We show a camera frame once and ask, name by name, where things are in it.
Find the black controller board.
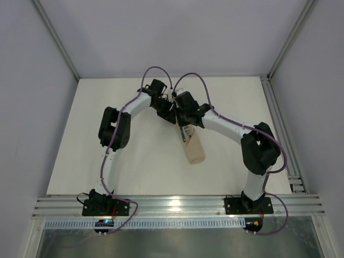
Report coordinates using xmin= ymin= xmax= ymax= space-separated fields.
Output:
xmin=94 ymin=219 xmax=114 ymax=236
xmin=243 ymin=218 xmax=263 ymax=234

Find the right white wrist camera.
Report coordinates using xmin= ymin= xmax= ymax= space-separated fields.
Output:
xmin=172 ymin=88 xmax=186 ymax=97

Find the beige cloth napkin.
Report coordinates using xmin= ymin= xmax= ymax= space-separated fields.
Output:
xmin=175 ymin=124 xmax=205 ymax=164

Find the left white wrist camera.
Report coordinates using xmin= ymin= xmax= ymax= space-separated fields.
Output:
xmin=167 ymin=89 xmax=174 ymax=101

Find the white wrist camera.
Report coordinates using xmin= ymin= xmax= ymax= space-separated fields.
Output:
xmin=172 ymin=88 xmax=186 ymax=97
xmin=167 ymin=89 xmax=174 ymax=101

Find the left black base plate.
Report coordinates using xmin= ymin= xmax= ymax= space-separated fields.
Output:
xmin=76 ymin=189 xmax=130 ymax=217

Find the green handled knife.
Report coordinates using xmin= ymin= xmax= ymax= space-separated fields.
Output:
xmin=179 ymin=126 xmax=187 ymax=142

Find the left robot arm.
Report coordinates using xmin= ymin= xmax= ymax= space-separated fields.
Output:
xmin=84 ymin=79 xmax=176 ymax=214

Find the right side aluminium rail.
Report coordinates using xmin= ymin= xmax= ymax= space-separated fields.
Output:
xmin=260 ymin=75 xmax=307 ymax=194

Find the right black controller board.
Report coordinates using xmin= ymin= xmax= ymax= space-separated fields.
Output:
xmin=243 ymin=218 xmax=263 ymax=234

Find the slotted grey cable duct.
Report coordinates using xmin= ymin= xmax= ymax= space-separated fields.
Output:
xmin=44 ymin=217 xmax=245 ymax=230

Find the right aluminium frame post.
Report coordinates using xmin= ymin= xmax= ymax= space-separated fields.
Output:
xmin=267 ymin=0 xmax=318 ymax=80

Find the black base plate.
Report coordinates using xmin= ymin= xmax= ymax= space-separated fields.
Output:
xmin=76 ymin=189 xmax=130 ymax=217
xmin=224 ymin=195 xmax=274 ymax=215

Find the green handled fork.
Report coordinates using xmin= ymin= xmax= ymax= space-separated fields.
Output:
xmin=185 ymin=127 xmax=194 ymax=138

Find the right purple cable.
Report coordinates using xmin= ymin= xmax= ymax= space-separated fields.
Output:
xmin=171 ymin=72 xmax=290 ymax=236

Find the aluminium mounting rail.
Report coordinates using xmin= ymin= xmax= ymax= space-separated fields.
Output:
xmin=32 ymin=193 xmax=325 ymax=219

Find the left aluminium frame post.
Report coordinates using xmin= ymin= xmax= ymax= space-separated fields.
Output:
xmin=30 ymin=0 xmax=81 ymax=82

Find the left black controller board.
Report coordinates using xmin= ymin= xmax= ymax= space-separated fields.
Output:
xmin=94 ymin=219 xmax=114 ymax=236

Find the aluminium frame post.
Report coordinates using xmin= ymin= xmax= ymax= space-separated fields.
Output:
xmin=30 ymin=0 xmax=81 ymax=82
xmin=267 ymin=0 xmax=318 ymax=80

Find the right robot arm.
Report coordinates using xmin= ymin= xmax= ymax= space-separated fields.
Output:
xmin=172 ymin=90 xmax=281 ymax=215

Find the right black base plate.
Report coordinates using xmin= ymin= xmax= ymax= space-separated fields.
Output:
xmin=224 ymin=195 xmax=274 ymax=215

